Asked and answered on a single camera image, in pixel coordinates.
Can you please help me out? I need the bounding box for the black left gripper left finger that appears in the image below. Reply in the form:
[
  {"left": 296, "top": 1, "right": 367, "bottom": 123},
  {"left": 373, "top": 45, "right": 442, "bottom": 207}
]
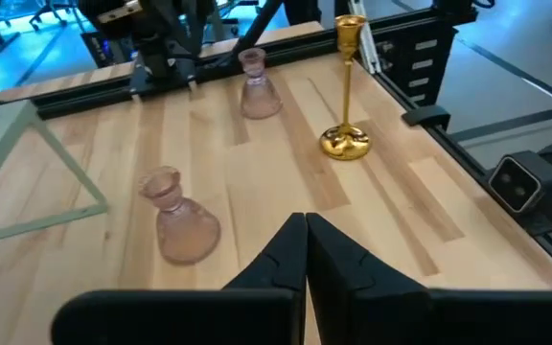
[{"left": 50, "top": 213, "right": 309, "bottom": 345}]

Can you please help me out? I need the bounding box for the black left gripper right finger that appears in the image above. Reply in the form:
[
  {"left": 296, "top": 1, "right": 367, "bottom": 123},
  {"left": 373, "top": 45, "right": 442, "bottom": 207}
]
[{"left": 306, "top": 213, "right": 552, "bottom": 345}]

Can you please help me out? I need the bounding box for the tall gold candlestick holder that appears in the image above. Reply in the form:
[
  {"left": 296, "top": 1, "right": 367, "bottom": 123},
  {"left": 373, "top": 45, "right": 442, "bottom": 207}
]
[{"left": 318, "top": 13, "right": 373, "bottom": 162}]

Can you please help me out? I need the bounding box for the pink ribbed glass candle holder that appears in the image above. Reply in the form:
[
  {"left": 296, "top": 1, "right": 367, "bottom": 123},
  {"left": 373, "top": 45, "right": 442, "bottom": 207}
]
[
  {"left": 137, "top": 165, "right": 222, "bottom": 265},
  {"left": 237, "top": 47, "right": 285, "bottom": 121}
]

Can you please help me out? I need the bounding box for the black office chair base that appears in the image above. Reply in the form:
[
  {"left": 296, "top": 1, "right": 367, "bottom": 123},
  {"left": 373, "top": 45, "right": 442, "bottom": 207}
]
[{"left": 0, "top": 0, "right": 69, "bottom": 61}]

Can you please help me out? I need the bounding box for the black diagonal frame strut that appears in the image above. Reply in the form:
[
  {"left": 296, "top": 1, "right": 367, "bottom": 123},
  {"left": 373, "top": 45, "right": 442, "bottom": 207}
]
[{"left": 231, "top": 0, "right": 285, "bottom": 55}]

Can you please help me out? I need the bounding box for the black table frame rail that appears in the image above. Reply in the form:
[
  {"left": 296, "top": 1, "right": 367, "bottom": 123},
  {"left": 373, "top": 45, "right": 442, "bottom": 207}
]
[
  {"left": 376, "top": 71, "right": 552, "bottom": 285},
  {"left": 31, "top": 9, "right": 478, "bottom": 121}
]

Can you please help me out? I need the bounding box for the black rail clamp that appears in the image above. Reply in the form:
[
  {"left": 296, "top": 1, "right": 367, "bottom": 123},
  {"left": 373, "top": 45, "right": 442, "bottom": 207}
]
[{"left": 402, "top": 104, "right": 451, "bottom": 130}]

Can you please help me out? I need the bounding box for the black slotted frame panel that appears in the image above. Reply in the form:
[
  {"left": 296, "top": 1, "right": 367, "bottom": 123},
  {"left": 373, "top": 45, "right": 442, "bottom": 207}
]
[{"left": 384, "top": 22, "right": 455, "bottom": 107}]

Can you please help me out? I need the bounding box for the silver diagonal frame bar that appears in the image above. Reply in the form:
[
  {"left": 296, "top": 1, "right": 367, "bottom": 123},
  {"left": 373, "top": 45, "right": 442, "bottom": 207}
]
[{"left": 347, "top": 0, "right": 382, "bottom": 74}]

